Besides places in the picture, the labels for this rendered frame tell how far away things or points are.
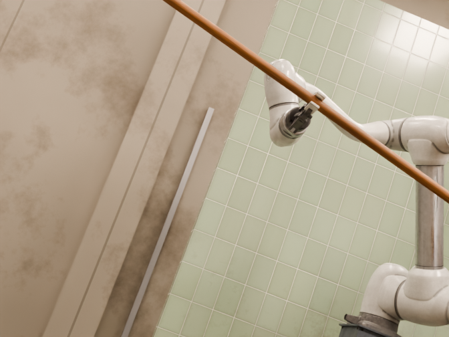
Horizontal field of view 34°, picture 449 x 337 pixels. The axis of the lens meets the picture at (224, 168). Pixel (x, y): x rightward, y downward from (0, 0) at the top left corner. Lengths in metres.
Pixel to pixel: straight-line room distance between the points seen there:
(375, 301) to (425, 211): 0.40
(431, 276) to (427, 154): 0.43
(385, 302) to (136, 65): 3.11
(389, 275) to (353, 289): 0.55
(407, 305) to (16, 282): 3.02
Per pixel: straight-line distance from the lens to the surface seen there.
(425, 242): 2.71
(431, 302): 2.70
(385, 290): 2.82
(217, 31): 2.11
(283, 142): 2.39
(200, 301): 3.20
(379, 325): 2.82
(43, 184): 5.14
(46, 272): 5.06
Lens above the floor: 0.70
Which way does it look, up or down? 14 degrees up
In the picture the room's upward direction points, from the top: 20 degrees clockwise
